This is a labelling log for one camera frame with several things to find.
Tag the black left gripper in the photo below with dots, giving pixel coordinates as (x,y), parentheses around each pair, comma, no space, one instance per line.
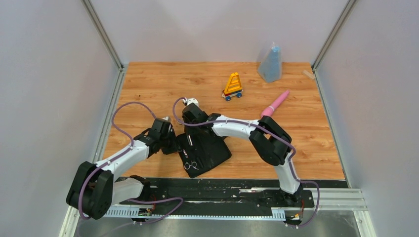
(174,148)

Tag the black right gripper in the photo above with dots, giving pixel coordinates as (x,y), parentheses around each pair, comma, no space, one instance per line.
(191,132)

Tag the silver thinning scissors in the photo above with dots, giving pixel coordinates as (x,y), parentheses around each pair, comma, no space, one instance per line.
(189,140)

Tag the silver hair scissors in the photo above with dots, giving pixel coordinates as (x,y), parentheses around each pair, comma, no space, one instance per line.
(191,164)

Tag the black zippered tool case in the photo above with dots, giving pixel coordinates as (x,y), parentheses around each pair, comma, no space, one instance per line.
(207,154)

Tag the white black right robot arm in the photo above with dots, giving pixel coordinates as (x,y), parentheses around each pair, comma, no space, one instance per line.
(270,141)

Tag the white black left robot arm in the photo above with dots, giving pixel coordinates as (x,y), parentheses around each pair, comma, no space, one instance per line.
(95,187)

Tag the yellow toy block car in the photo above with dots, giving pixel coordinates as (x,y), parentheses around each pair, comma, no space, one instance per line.
(233,88)

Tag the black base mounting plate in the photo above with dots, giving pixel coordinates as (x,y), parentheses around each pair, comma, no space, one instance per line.
(223,197)

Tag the pink cylindrical device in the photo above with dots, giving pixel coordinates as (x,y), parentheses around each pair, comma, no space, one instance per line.
(268,111)

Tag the blue item in plastic bag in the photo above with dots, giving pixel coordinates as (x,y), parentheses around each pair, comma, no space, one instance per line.
(270,63)

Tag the small beige tape piece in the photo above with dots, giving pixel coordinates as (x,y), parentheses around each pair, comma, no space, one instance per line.
(309,74)

